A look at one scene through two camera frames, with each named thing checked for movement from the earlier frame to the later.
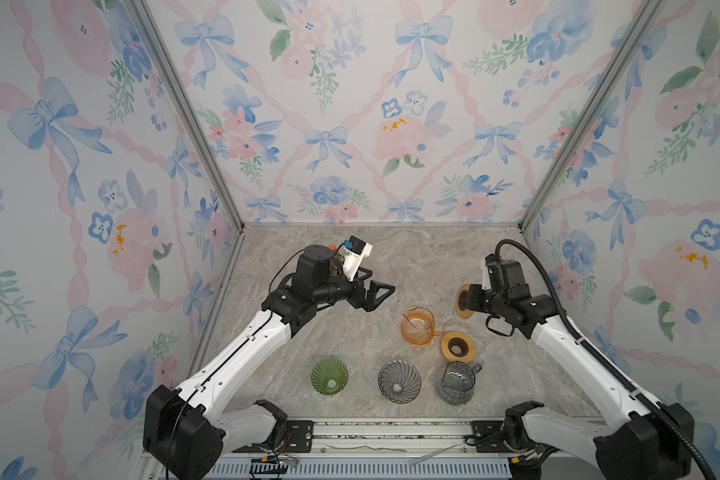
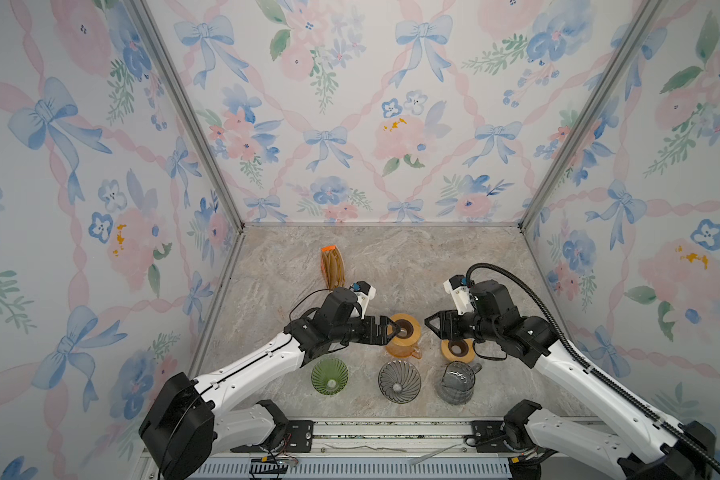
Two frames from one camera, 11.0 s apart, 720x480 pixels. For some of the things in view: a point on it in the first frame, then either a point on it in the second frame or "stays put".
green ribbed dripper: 329,376 stays put
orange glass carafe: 418,326 → 402,352
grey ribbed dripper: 399,381 stays put
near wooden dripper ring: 458,347 stays put
